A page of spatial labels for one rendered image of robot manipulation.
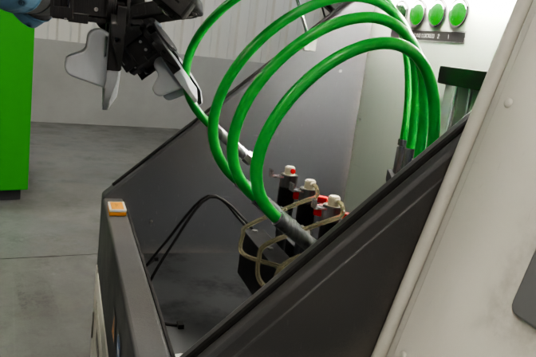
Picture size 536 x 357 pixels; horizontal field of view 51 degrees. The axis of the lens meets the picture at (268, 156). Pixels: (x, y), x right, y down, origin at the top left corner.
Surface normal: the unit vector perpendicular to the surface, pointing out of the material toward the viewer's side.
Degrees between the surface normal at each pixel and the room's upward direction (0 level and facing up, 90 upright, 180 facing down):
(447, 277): 76
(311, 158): 90
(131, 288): 0
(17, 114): 90
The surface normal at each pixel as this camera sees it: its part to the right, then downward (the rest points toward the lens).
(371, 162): -0.94, -0.05
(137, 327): 0.13, -0.97
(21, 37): 0.55, 0.23
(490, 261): -0.88, -0.28
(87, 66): 0.32, 0.28
